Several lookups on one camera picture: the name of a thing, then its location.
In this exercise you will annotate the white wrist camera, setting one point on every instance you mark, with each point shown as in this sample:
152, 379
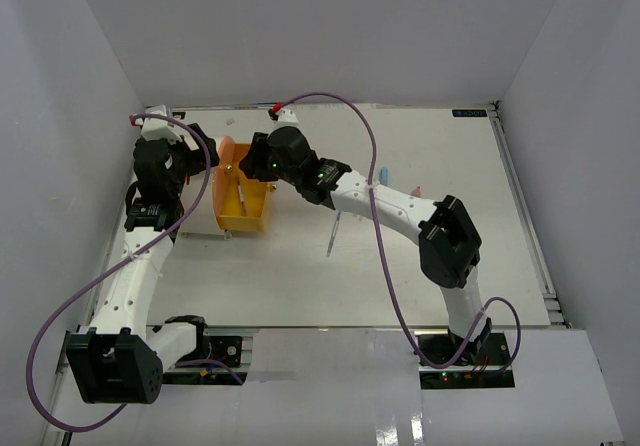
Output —
159, 129
282, 117

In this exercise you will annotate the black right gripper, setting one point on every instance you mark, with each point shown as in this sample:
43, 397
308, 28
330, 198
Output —
255, 162

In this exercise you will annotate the black label sticker right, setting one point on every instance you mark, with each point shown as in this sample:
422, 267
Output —
469, 113

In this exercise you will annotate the white round drawer organizer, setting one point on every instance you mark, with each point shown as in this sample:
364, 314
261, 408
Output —
202, 220

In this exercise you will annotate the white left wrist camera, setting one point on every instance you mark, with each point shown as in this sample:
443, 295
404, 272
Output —
159, 129

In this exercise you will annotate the yellow bottom drawer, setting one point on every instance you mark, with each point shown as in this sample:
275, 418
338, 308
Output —
258, 199

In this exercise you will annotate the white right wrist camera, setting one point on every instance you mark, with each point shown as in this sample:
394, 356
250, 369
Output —
282, 117

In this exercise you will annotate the orange drawer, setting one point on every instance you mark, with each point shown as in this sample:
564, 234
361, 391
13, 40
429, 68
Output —
221, 177

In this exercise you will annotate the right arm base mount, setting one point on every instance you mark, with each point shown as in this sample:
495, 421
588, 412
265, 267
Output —
479, 373

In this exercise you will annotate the thin blue ballpoint pen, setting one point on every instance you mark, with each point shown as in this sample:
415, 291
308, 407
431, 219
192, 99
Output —
333, 234

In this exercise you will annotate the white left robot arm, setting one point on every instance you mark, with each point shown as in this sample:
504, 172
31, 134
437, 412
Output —
119, 360

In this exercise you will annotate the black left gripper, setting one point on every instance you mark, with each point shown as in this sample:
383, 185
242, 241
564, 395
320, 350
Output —
198, 157

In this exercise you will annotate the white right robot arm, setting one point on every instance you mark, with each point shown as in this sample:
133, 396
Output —
443, 231

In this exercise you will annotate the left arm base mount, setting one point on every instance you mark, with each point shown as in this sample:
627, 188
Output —
225, 360

